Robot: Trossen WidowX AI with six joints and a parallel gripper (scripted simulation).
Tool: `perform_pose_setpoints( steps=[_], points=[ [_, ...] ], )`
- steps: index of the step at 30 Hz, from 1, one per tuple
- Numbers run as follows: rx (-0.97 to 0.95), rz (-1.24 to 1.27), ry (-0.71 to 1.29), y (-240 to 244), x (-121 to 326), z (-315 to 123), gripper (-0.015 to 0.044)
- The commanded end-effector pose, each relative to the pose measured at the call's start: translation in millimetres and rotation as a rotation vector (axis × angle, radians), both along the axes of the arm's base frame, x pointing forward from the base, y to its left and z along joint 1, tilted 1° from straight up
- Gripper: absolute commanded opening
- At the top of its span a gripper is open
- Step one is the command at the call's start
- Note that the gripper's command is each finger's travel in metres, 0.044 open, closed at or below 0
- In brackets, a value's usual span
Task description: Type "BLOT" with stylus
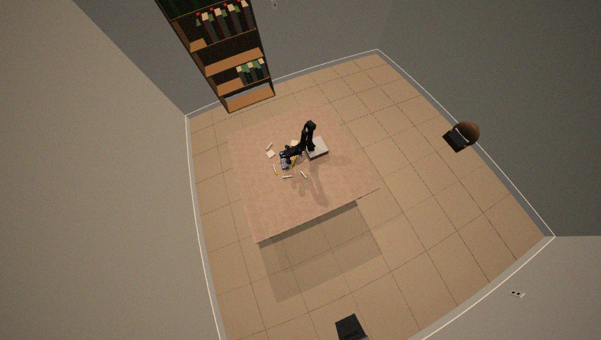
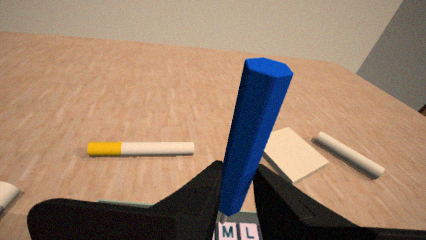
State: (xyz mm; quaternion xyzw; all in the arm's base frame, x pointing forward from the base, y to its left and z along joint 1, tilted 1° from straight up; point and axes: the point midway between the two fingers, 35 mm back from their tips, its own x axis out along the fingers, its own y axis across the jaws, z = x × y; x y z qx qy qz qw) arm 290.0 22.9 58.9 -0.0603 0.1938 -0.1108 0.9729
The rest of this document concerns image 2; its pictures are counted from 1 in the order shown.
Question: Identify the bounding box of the grey keyboard with white letter keys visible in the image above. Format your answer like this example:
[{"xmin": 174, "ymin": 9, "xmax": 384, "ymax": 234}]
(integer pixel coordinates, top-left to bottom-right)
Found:
[{"xmin": 96, "ymin": 198, "xmax": 263, "ymax": 240}]

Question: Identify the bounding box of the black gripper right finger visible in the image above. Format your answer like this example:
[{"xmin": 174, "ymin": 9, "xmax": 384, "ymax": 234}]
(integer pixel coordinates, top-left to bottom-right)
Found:
[{"xmin": 253, "ymin": 164, "xmax": 426, "ymax": 240}]

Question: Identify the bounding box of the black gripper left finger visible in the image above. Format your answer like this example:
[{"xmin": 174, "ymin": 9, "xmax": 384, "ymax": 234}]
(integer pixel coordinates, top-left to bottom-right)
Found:
[{"xmin": 27, "ymin": 160, "xmax": 223, "ymax": 240}]

